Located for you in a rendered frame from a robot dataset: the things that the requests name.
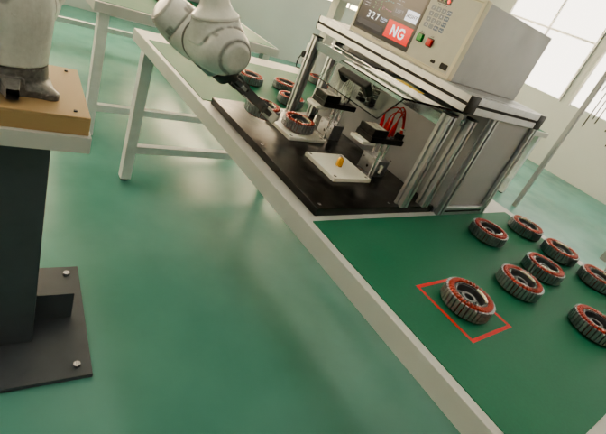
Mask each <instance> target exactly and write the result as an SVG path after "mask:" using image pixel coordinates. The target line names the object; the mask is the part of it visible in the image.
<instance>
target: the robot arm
mask: <svg viewBox="0 0 606 434"><path fill-rule="evenodd" d="M65 1H66V0H0V94H2V95H4V97H5V98H6V99H9V100H19V97H32V98H39V99H43V100H48V101H59V100H60V94H59V92H58V91H56V90H55V89H54V87H53V85H52V84H51V80H50V78H49V57H50V52H51V42H52V35H53V31H54V24H55V20H56V19H57V17H58V15H59V13H60V10H61V7H62V6H63V5H64V3H65ZM151 18H152V20H153V22H154V24H155V26H156V28H157V29H158V31H159V32H160V34H161V35H162V37H163V38H164V39H165V40H166V41H167V42H168V43H169V44H170V45H171V46H172V47H173V48H174V49H175V50H176V51H177V52H179V53H180V54H181V55H182V56H183V57H185V58H186V59H188V60H191V61H193V62H194V64H195V65H197V66H198V67H199V68H200V69H201V70H202V71H203V72H204V73H205V74H207V75H208V76H209V77H213V78H214V79H215V80H216V81H217V82H218V83H220V84H226V83H228V84H229V85H230V86H231V87H233V88H235V89H236V90H237V91H238V92H239V93H240V94H241V95H242V96H243V97H244V98H245V99H246V98H248V99H249V100H250V101H251V102H252V103H253V104H254V105H255V106H256V107H257V108H258V113H261V114H262V115H263V116H264V117H265V118H266V119H267V120H268V121H269V122H270V123H271V124H273V123H274V122H275V121H276V120H277V119H278V118H279V117H278V116H277V115H276V114H275V112H274V111H273V110H272V109H271V108H270V107H269V106H268V105H267V104H266V103H264V102H263V101H262V100H261V99H260V98H259V97H258V96H257V95H256V94H255V93H254V92H253V91H252V90H251V89H250V86H249V85H248V84H247V83H246V82H245V81H244V80H243V77H242V76H241V75H239V74H238V73H240V72H242V71H243V70H244V69H245V68H246V67H247V66H248V64H249V62H250V59H251V55H252V53H251V46H250V43H249V41H248V39H247V37H246V36H245V34H244V31H243V27H242V25H241V22H240V17H239V14H238V13H237V12H236V11H235V10H234V9H233V7H232V6H231V3H230V0H200V1H199V4H198V6H197V8H195V7H193V6H192V5H191V4H190V3H189V2H187V1H186V0H160V1H159V2H158V3H157V4H156V5H155V6H154V9H153V11H152V15H151Z"/></svg>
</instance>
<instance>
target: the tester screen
mask: <svg viewBox="0 0 606 434"><path fill-rule="evenodd" d="M427 1H428V0H364V1H363V5H362V7H361V10H360V12H359V14H358V16H357V19H356V21H355V24H357V25H359V26H361V27H362V28H364V29H366V30H368V31H370V32H373V33H375V34H377V35H379V36H381V37H382V38H384V39H386V40H388V41H390V42H393V43H395V44H397V45H399V46H400V47H402V48H403V49H406V47H407V46H406V47H405V46H403V45H401V44H399V43H397V42H395V41H393V40H391V39H389V38H387V37H385V36H383V33H384V30H385V28H386V26H387V23H388V21H389V19H391V20H393V21H396V22H398V23H401V24H403V25H406V26H408V27H409V28H411V29H413V30H415V28H416V26H417V24H418V22H417V23H416V25H415V24H413V23H409V22H407V21H405V20H403V19H400V18H399V17H397V16H394V15H392V12H393V10H394V8H395V6H396V5H400V6H403V7H405V8H407V9H409V10H411V11H414V12H416V13H418V14H420V16H421V15H422V13H423V11H424V9H425V6H426V4H427ZM369 9H371V10H373V11H374V12H377V13H379V14H381V16H380V19H379V21H378V22H375V21H374V20H372V19H370V18H368V17H366V15H367V12H368V10H369ZM359 16H361V17H362V18H364V19H366V20H368V21H370V22H372V23H375V24H377V25H379V26H380V27H383V28H382V30H381V32H377V31H375V30H373V29H372V28H370V27H368V26H366V25H364V24H362V23H359V22H357V20H358V17H359ZM420 16H419V18H420ZM419 18H418V20H419Z"/></svg>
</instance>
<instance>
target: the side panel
mask: <svg viewBox="0 0 606 434"><path fill-rule="evenodd" d="M537 131H538V130H536V129H532V128H527V127H524V126H520V125H513V124H509V123H505V122H501V121H497V120H493V119H492V120H491V121H490V122H489V124H488V126H487V127H486V129H485V130H484V132H483V134H482V136H481V138H480V139H479V141H478V143H477V144H476V145H475V147H474V148H473V150H472V152H471V154H470V155H469V157H468V159H467V160H466V162H465V164H464V166H463V168H462V169H461V170H460V171H459V173H458V175H457V176H456V178H455V180H454V182H453V184H452V185H451V187H450V189H449V190H448V191H447V192H446V194H445V196H444V198H443V200H442V201H441V203H440V205H439V206H438V208H435V207H434V206H433V207H432V208H431V210H430V211H432V212H435V213H434V214H435V215H455V214H474V213H483V211H484V210H485V209H486V208H487V206H488V205H489V203H490V202H491V200H492V198H493V197H494V195H495V194H496V192H497V191H498V190H499V188H500V186H501V185H502V183H503V182H504V181H505V180H506V178H507V177H508V175H509V174H510V172H511V170H512V169H513V167H514V166H515V164H516V163H517V161H518V160H519V158H520V156H521V155H522V153H523V152H524V151H525V150H526V148H527V147H528V145H529V143H530V142H531V140H532V139H533V137H534V136H535V134H536V133H537Z"/></svg>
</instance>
